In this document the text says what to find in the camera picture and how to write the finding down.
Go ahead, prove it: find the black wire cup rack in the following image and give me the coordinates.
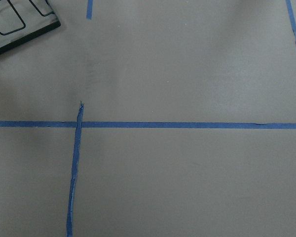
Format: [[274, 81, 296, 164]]
[[0, 0, 61, 55]]

